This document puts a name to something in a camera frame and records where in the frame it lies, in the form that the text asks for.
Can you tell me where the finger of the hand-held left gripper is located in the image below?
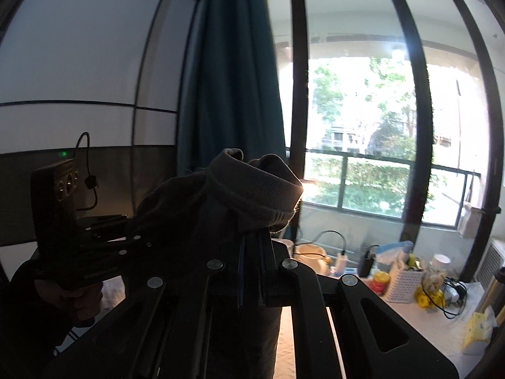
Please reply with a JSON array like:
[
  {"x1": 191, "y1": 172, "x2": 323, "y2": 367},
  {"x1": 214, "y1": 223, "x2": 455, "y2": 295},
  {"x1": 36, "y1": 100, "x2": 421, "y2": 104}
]
[
  {"x1": 84, "y1": 214, "x2": 130, "y2": 233},
  {"x1": 94, "y1": 234, "x2": 155, "y2": 256}
]

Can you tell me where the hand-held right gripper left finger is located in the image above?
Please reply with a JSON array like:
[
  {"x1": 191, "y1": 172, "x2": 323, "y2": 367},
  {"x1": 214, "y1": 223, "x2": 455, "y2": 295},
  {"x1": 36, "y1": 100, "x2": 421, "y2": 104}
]
[{"x1": 41, "y1": 235, "x2": 250, "y2": 379}]

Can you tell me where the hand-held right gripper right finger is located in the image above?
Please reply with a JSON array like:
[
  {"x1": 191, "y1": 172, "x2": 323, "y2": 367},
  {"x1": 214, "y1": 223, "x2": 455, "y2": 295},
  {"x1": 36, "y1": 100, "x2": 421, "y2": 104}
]
[{"x1": 256, "y1": 231, "x2": 460, "y2": 379}]

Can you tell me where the grey-brown sweater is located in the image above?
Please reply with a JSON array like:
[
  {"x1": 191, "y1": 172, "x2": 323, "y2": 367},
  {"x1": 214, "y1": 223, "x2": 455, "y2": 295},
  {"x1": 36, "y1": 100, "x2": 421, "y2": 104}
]
[{"x1": 125, "y1": 148, "x2": 304, "y2": 379}]

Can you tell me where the person's left forearm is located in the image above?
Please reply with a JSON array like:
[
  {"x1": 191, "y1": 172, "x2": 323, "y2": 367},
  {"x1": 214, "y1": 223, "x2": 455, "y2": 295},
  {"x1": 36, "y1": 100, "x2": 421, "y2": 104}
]
[{"x1": 0, "y1": 255, "x2": 77, "y2": 379}]

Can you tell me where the person's left hand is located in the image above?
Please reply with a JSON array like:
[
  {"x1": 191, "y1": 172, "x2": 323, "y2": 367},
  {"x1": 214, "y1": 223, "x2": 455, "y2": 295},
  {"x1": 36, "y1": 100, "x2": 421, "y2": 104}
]
[{"x1": 35, "y1": 278, "x2": 104, "y2": 322}]

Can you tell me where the black charger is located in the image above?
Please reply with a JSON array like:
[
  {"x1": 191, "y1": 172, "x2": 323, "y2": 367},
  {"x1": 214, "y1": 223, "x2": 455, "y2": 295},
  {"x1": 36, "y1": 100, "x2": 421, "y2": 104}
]
[{"x1": 358, "y1": 250, "x2": 376, "y2": 278}]

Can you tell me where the red can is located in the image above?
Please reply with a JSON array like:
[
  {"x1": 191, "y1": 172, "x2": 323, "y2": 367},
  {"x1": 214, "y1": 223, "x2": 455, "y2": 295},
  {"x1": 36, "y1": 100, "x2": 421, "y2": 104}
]
[{"x1": 373, "y1": 272, "x2": 392, "y2": 295}]

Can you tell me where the blue-lid plastic container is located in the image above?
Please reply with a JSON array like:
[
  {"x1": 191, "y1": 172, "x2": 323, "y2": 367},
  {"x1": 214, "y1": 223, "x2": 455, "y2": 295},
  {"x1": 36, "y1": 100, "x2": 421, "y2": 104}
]
[{"x1": 375, "y1": 241, "x2": 413, "y2": 264}]

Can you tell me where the white perforated basket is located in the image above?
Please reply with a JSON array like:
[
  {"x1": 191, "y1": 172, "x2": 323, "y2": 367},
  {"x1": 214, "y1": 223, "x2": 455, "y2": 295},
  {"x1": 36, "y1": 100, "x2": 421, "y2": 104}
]
[{"x1": 384, "y1": 261, "x2": 425, "y2": 304}]

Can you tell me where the glass jar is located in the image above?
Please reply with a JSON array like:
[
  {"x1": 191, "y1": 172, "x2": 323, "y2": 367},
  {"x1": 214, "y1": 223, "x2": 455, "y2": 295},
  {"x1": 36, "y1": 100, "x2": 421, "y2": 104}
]
[{"x1": 421, "y1": 254, "x2": 451, "y2": 298}]

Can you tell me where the balcony railing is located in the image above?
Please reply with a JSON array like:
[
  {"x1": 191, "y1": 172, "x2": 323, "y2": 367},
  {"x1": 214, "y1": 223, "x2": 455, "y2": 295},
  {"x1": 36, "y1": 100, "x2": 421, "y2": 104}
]
[{"x1": 304, "y1": 149, "x2": 484, "y2": 230}]

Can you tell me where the teal curtain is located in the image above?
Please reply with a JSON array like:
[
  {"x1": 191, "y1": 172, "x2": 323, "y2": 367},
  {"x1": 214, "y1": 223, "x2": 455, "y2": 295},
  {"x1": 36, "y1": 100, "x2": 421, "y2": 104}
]
[{"x1": 177, "y1": 0, "x2": 289, "y2": 222}]

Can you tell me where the white hanging bag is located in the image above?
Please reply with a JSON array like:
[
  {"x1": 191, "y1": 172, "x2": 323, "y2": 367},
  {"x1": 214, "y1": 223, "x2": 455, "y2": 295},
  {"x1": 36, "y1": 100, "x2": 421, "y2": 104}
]
[{"x1": 458, "y1": 201, "x2": 484, "y2": 238}]

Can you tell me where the yellow tissue pack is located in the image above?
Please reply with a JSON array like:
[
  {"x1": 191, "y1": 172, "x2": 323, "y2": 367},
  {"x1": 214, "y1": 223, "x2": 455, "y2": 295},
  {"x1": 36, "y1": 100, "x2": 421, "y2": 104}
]
[{"x1": 461, "y1": 311, "x2": 496, "y2": 355}]

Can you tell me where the air conditioner unit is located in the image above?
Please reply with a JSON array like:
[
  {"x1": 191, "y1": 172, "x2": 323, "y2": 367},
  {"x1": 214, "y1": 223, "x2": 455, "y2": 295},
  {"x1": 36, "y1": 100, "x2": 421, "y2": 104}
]
[{"x1": 478, "y1": 240, "x2": 505, "y2": 286}]

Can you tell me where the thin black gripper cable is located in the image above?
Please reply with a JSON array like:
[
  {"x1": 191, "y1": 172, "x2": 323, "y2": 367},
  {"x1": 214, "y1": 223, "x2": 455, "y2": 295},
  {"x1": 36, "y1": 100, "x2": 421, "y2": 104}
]
[{"x1": 74, "y1": 131, "x2": 99, "y2": 211}]

